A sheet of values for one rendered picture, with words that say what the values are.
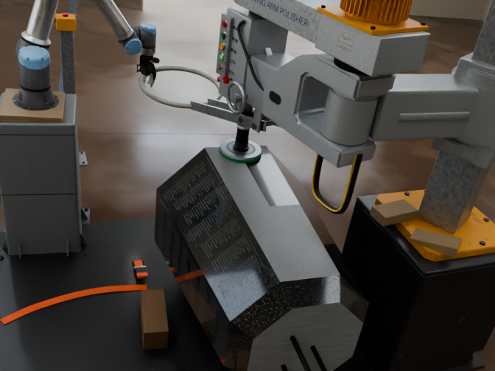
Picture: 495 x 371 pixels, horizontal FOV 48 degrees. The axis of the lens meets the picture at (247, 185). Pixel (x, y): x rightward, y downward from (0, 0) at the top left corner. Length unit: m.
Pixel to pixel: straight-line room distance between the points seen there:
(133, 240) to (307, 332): 1.63
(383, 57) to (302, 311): 0.94
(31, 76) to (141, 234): 1.19
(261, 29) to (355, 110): 0.64
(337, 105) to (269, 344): 0.93
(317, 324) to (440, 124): 0.93
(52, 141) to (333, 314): 1.70
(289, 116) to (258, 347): 0.93
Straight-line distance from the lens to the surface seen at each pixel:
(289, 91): 2.28
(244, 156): 2.76
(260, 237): 2.26
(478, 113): 2.40
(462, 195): 2.62
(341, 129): 2.11
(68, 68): 4.01
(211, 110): 2.91
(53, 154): 3.07
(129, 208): 3.81
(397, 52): 1.96
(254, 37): 2.48
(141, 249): 3.44
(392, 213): 2.62
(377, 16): 1.97
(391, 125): 2.20
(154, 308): 2.90
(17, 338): 2.99
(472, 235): 2.76
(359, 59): 1.95
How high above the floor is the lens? 2.18
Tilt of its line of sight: 32 degrees down
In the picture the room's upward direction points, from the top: 8 degrees clockwise
